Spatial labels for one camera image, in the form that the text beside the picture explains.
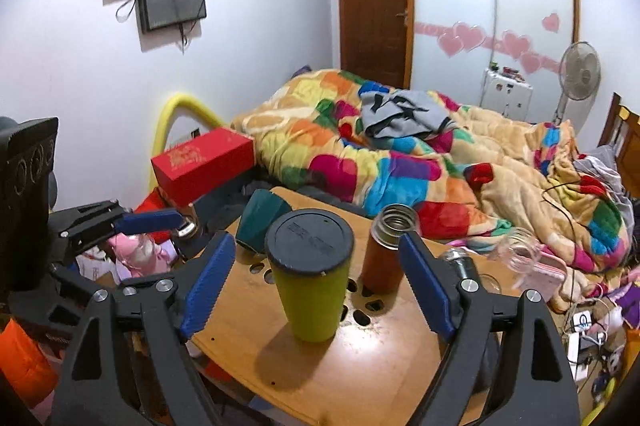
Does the green thermos cup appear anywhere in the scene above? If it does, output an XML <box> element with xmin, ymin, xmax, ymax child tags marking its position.
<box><xmin>266</xmin><ymin>208</ymin><xmax>355</xmax><ymax>342</ymax></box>

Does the pink plush toy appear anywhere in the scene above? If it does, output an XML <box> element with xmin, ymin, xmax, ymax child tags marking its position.
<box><xmin>107</xmin><ymin>233</ymin><xmax>177</xmax><ymax>281</ymax></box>

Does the red rectangular box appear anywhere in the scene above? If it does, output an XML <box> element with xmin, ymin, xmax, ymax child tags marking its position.
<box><xmin>151</xmin><ymin>128</ymin><xmax>256</xmax><ymax>207</ymax></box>

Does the pink dotted pouch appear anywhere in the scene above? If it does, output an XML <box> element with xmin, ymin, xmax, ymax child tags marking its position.
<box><xmin>518</xmin><ymin>252</ymin><xmax>567</xmax><ymax>302</ymax></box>

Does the dark teal mug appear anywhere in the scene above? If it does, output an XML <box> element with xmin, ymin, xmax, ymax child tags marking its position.
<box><xmin>235</xmin><ymin>189</ymin><xmax>292</xmax><ymax>254</ymax></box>

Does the yellow foam tube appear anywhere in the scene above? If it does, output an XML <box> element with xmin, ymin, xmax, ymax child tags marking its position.
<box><xmin>147</xmin><ymin>91</ymin><xmax>228</xmax><ymax>192</ymax></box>

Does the clear glass jar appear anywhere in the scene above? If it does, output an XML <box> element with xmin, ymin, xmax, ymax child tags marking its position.
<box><xmin>490</xmin><ymin>228</ymin><xmax>541</xmax><ymax>282</ymax></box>

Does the black thermos bottle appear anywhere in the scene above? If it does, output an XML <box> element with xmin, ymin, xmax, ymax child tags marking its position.
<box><xmin>440</xmin><ymin>247</ymin><xmax>480</xmax><ymax>282</ymax></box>

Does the brown thermos bottle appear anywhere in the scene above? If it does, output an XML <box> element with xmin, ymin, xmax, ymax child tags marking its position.
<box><xmin>360</xmin><ymin>204</ymin><xmax>420</xmax><ymax>295</ymax></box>

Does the colourful patchwork blanket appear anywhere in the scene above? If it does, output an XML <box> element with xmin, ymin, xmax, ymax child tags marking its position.
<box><xmin>231</xmin><ymin>70</ymin><xmax>631</xmax><ymax>273</ymax></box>

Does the grey striped pillow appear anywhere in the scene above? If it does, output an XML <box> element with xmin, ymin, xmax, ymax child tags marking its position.
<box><xmin>574</xmin><ymin>144</ymin><xmax>634</xmax><ymax>219</ymax></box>

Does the wooden bed headboard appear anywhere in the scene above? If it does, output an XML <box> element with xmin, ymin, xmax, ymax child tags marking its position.
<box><xmin>599</xmin><ymin>92</ymin><xmax>640</xmax><ymax>198</ymax></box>

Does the grey black garment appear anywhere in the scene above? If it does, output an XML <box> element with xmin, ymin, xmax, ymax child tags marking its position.
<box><xmin>360</xmin><ymin>90</ymin><xmax>456</xmax><ymax>139</ymax></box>

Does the white suitcase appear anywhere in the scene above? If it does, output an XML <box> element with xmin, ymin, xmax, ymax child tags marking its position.
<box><xmin>480</xmin><ymin>68</ymin><xmax>533</xmax><ymax>122</ymax></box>

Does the standing electric fan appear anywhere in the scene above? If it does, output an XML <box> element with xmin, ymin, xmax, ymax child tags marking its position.
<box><xmin>554</xmin><ymin>40</ymin><xmax>601</xmax><ymax>124</ymax></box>

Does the brown wooden door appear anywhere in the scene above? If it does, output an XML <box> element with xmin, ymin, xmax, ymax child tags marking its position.
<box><xmin>338</xmin><ymin>0</ymin><xmax>408</xmax><ymax>88</ymax></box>

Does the black charging cable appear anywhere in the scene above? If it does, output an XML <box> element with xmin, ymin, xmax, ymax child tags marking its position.
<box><xmin>540</xmin><ymin>181</ymin><xmax>601</xmax><ymax>307</ymax></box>

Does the small black wall monitor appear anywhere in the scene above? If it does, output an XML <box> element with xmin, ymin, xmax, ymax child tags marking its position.
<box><xmin>138</xmin><ymin>0</ymin><xmax>206</xmax><ymax>33</ymax></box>

